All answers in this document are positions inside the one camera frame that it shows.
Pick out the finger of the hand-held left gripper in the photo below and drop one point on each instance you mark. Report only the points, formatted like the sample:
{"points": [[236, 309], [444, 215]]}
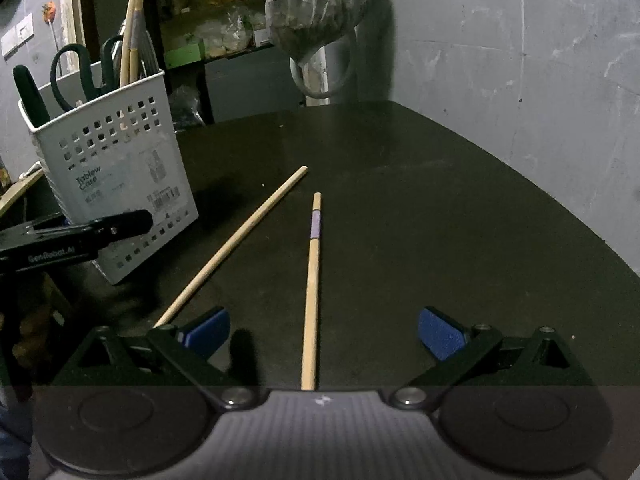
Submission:
{"points": [[125, 224]]}

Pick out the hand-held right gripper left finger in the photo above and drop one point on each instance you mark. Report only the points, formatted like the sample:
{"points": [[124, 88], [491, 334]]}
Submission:
{"points": [[207, 332]]}

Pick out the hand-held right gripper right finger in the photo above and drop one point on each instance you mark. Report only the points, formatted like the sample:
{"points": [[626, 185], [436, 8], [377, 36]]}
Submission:
{"points": [[442, 332]]}

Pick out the white perforated utensil basket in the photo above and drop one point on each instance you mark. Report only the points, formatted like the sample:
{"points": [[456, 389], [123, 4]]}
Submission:
{"points": [[125, 170]]}

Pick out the plain wooden chopstick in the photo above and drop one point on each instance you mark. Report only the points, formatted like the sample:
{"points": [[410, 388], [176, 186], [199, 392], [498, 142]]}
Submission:
{"points": [[128, 40], [240, 240]]}

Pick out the purple-banded wooden chopstick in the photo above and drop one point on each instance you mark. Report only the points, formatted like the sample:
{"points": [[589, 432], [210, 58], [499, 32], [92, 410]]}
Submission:
{"points": [[137, 35], [312, 285]]}

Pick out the wooden plank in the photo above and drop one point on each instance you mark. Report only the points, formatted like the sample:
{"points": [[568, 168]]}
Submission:
{"points": [[20, 190]]}

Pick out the black plastic bag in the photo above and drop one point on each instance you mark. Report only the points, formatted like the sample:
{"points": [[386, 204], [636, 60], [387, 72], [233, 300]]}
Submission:
{"points": [[187, 107]]}

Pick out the green box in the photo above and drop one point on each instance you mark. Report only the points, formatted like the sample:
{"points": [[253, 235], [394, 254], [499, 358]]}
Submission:
{"points": [[185, 55]]}

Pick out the grey washing machine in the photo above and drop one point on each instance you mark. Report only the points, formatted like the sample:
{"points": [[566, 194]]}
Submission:
{"points": [[250, 85]]}

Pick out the wooden shelf unit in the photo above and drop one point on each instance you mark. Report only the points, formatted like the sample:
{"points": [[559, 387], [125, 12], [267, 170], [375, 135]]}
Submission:
{"points": [[240, 53]]}

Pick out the small clear food bag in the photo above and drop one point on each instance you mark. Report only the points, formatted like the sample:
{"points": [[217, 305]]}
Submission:
{"points": [[225, 35]]}

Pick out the small white box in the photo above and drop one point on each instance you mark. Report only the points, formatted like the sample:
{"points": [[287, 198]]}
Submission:
{"points": [[261, 37]]}

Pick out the clear plastic bag of dried goods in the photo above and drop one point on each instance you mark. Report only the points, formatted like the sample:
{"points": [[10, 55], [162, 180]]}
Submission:
{"points": [[320, 10]]}

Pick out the white wall switch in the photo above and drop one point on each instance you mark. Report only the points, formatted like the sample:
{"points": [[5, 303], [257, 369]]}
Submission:
{"points": [[20, 32]]}

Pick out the cream door frame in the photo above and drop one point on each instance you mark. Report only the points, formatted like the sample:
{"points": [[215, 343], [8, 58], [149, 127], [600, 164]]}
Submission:
{"points": [[70, 5]]}

